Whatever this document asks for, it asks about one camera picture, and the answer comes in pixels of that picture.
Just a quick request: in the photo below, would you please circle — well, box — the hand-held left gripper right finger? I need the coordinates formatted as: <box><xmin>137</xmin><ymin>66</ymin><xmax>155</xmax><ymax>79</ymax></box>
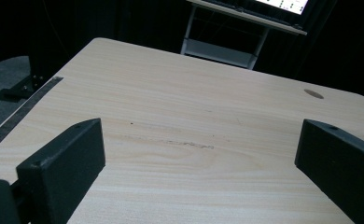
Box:
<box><xmin>294</xmin><ymin>119</ymin><xmax>364</xmax><ymax>224</ymax></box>

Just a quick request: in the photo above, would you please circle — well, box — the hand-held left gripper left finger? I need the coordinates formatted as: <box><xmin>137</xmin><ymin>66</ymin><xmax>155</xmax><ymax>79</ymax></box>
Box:
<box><xmin>16</xmin><ymin>118</ymin><xmax>106</xmax><ymax>224</ymax></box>

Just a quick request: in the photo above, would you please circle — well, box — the grey table grommet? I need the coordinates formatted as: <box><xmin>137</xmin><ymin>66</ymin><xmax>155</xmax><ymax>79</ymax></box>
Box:
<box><xmin>303</xmin><ymin>89</ymin><xmax>325</xmax><ymax>101</ymax></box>

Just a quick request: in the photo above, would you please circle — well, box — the black stand base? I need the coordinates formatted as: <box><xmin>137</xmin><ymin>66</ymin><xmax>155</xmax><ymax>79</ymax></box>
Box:
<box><xmin>0</xmin><ymin>74</ymin><xmax>45</xmax><ymax>104</ymax></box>

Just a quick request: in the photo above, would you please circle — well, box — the lit monitor screen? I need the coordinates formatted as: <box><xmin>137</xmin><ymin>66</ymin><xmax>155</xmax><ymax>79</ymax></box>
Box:
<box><xmin>254</xmin><ymin>0</ymin><xmax>311</xmax><ymax>17</ymax></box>

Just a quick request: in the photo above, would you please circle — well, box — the white metal desk frame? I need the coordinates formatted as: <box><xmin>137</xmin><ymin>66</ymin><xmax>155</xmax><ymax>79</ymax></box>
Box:
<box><xmin>179</xmin><ymin>0</ymin><xmax>309</xmax><ymax>71</ymax></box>

